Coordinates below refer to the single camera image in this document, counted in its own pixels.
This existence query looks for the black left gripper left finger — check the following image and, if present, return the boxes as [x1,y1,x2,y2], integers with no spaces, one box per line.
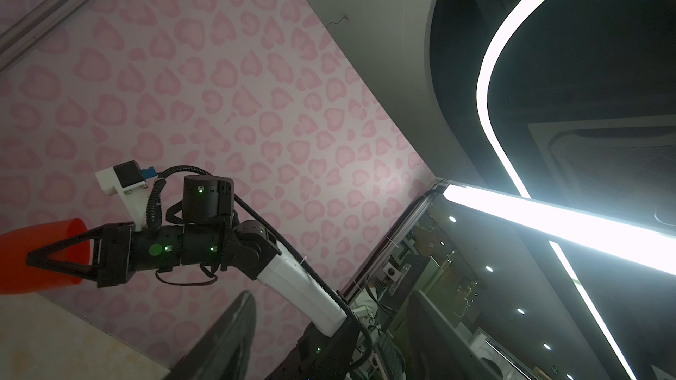
[165,291,256,380]

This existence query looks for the red wine glass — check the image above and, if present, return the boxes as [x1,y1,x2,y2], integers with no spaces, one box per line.
[1,218,92,295]

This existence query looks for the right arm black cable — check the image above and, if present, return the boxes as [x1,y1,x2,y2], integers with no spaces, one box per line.
[144,164,375,373]

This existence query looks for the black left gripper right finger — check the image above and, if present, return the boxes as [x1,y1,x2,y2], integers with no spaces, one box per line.
[408,290,498,379]

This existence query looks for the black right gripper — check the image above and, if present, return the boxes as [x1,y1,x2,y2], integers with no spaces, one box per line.
[26,223,220,288]

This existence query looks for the aluminium frame post back right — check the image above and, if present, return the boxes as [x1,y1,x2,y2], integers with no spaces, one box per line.
[1,0,93,74]

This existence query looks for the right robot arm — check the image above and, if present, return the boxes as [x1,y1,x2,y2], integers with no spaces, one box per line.
[26,161,374,379]

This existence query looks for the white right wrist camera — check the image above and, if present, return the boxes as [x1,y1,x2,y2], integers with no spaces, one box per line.
[95,160,157,232]

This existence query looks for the ceiling light strip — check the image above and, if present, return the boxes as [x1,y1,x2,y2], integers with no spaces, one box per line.
[444,184,675,274]

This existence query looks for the ceiling air vent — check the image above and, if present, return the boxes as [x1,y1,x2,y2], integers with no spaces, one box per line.
[528,114,675,232]

